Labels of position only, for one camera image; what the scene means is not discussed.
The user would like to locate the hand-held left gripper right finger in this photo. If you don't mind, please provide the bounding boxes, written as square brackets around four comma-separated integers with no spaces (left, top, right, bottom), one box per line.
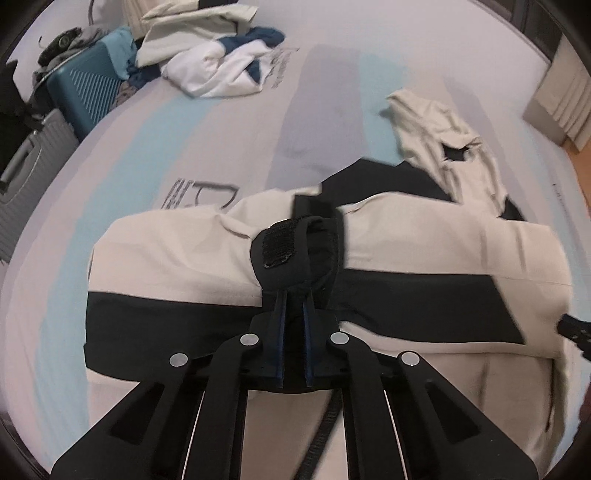
[302,294,539,480]

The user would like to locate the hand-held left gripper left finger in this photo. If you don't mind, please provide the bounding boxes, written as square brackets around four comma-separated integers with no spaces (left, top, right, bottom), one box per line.
[50,294,289,480]

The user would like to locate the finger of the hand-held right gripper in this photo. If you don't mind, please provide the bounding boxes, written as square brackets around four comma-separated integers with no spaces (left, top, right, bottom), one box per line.
[556,313,591,359]

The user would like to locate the beige and black jacket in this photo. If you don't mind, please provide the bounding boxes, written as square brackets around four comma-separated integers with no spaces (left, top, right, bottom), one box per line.
[84,89,576,480]

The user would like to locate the dark clothes on suitcase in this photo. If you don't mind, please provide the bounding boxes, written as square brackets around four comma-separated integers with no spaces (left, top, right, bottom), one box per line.
[34,25,100,75]

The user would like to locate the beige curtain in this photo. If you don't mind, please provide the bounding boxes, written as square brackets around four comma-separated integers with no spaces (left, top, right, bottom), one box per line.
[523,32,591,151]

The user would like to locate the striped bed sheet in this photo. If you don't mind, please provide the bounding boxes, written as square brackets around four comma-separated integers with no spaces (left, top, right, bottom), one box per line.
[0,0,591,464]

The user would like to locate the white and blue jacket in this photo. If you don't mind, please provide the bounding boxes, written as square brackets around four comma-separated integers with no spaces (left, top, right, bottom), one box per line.
[160,25,287,99]

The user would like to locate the grey suitcase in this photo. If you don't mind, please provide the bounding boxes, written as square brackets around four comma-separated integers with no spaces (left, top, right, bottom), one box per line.
[0,108,80,265]

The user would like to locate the dark patterned cloth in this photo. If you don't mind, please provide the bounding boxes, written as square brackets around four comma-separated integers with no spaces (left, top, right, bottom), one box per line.
[121,38,163,89]

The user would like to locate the teal suitcase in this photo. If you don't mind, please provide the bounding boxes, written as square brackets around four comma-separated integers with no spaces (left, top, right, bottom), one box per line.
[46,39,129,140]

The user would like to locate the beige jacket with dark trim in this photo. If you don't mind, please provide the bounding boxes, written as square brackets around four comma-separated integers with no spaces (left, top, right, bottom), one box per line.
[136,0,259,68]

